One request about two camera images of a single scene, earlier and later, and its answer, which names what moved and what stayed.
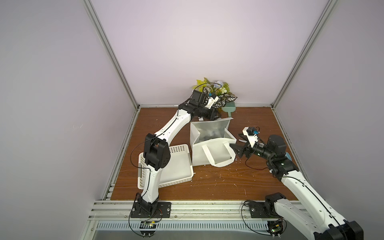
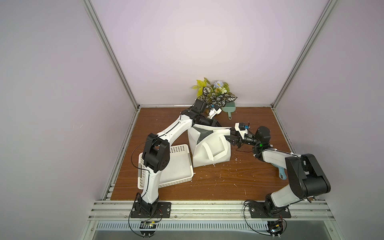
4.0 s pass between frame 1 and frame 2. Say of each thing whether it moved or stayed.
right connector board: stayed
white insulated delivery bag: moved
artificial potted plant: stayed
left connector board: stayed
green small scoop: stayed
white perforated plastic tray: stayed
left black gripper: moved
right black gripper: moved
